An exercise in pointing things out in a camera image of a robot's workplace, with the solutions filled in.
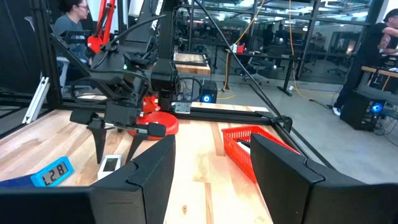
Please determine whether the yellow hanging cable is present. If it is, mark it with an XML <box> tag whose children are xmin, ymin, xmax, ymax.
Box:
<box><xmin>288</xmin><ymin>0</ymin><xmax>335</xmax><ymax>102</ymax></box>
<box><xmin>216</xmin><ymin>0</ymin><xmax>266</xmax><ymax>101</ymax></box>

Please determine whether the black background desk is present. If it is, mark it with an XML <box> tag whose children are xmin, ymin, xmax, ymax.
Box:
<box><xmin>214</xmin><ymin>51</ymin><xmax>304</xmax><ymax>97</ymax></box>

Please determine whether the black frame clamp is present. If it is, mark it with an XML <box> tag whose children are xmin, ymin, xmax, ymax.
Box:
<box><xmin>270</xmin><ymin>114</ymin><xmax>294</xmax><ymax>133</ymax></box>

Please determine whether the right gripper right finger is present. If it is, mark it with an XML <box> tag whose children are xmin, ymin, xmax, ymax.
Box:
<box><xmin>250</xmin><ymin>133</ymin><xmax>398</xmax><ymax>224</ymax></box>

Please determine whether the teal plastic box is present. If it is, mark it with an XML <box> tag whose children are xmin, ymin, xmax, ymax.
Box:
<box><xmin>30</xmin><ymin>156</ymin><xmax>75</xmax><ymax>188</ymax></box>

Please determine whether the black office chair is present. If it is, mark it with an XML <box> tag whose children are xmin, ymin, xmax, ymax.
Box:
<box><xmin>241</xmin><ymin>35</ymin><xmax>271</xmax><ymax>85</ymax></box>

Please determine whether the black computer with blue light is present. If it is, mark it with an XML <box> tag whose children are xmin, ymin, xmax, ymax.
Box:
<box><xmin>198</xmin><ymin>80</ymin><xmax>218</xmax><ymax>104</ymax></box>

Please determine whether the background wooden table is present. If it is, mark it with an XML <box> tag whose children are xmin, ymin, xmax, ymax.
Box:
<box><xmin>173</xmin><ymin>52</ymin><xmax>211</xmax><ymax>75</ymax></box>

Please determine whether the red plastic mesh basket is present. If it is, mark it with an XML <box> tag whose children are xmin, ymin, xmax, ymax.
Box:
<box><xmin>221</xmin><ymin>125</ymin><xmax>301</xmax><ymax>184</ymax></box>

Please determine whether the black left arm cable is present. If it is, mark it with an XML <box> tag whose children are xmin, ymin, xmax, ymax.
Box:
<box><xmin>70</xmin><ymin>14</ymin><xmax>203</xmax><ymax>105</ymax></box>

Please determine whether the black computer tower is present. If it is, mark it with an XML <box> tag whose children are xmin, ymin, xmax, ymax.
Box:
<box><xmin>339</xmin><ymin>92</ymin><xmax>386</xmax><ymax>132</ymax></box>

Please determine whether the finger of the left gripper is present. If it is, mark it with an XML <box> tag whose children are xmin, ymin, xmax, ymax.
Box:
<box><xmin>88</xmin><ymin>119</ymin><xmax>108</xmax><ymax>165</ymax></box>
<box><xmin>124</xmin><ymin>131</ymin><xmax>149</xmax><ymax>165</ymax></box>

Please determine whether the black diagonal cable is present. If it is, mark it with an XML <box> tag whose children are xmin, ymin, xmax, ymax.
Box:
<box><xmin>194</xmin><ymin>0</ymin><xmax>284</xmax><ymax>121</ymax></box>

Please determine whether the person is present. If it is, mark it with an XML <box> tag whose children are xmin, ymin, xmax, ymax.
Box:
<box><xmin>331</xmin><ymin>8</ymin><xmax>398</xmax><ymax>116</ymax></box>
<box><xmin>52</xmin><ymin>0</ymin><xmax>94</xmax><ymax>85</ymax></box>

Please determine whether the silver aluminium bar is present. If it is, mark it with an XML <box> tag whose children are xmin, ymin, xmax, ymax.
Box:
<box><xmin>22</xmin><ymin>77</ymin><xmax>50</xmax><ymax>124</ymax></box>

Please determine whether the wooden workbench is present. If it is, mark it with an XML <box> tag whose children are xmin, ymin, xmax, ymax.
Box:
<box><xmin>360</xmin><ymin>65</ymin><xmax>398</xmax><ymax>94</ymax></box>

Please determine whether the red desk lamp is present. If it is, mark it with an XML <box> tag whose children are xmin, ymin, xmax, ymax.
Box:
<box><xmin>86</xmin><ymin>0</ymin><xmax>180</xmax><ymax>141</ymax></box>

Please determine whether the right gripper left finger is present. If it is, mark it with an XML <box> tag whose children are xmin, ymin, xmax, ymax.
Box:
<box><xmin>0</xmin><ymin>134</ymin><xmax>177</xmax><ymax>224</ymax></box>

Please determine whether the black aluminium table frame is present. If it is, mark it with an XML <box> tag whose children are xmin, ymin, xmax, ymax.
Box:
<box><xmin>0</xmin><ymin>0</ymin><xmax>336</xmax><ymax>170</ymax></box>

